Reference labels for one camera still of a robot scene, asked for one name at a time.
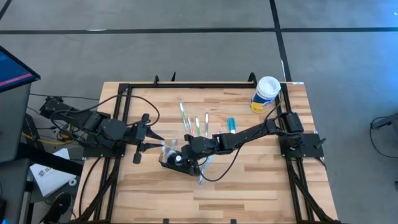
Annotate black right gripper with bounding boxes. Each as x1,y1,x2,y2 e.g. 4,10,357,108
181,133,225,175

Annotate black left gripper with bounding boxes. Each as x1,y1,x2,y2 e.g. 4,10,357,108
123,113,165,165

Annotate small white-capped mouthwash bottle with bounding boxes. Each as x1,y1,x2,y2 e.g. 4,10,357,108
167,154,183,166

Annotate clear plastic cup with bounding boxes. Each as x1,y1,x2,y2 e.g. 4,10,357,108
161,139,178,159

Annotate purple toothbrush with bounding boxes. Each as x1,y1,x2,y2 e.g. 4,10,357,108
203,111,210,139

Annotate yellow blue disinfecting wipes canister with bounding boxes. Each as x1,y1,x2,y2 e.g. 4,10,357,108
250,75,282,114

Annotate black furniture beam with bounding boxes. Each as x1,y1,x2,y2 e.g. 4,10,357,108
15,141,84,177

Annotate white paper sheet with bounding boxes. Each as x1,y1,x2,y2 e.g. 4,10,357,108
29,148,78,198

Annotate person's foot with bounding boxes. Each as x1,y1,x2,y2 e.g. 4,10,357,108
39,192,73,224

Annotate grey cabinet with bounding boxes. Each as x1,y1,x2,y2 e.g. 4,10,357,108
0,83,32,163

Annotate monitor with blue screen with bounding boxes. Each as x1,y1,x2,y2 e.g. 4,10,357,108
0,45,41,94

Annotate grey furniture leg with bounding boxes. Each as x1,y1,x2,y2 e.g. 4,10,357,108
371,111,398,131

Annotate black wire caddy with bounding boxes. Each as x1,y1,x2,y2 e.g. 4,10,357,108
157,139,201,177

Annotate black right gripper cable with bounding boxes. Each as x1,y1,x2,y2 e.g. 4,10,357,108
197,141,249,183

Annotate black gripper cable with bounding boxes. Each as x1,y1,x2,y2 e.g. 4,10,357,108
102,93,161,127
197,141,249,183

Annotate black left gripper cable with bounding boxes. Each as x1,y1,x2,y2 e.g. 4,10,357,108
102,93,161,127

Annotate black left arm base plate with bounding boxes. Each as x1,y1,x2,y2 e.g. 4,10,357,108
82,145,126,159

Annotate black table frame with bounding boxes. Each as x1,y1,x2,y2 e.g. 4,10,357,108
73,72,341,224

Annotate black left base cable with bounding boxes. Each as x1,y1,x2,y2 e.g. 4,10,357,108
78,157,103,218

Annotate yellow cable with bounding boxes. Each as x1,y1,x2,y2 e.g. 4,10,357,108
21,132,75,146

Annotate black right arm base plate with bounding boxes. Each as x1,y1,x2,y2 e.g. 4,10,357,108
278,132,325,159

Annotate black floor cable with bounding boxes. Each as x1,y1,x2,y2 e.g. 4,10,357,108
369,115,398,159

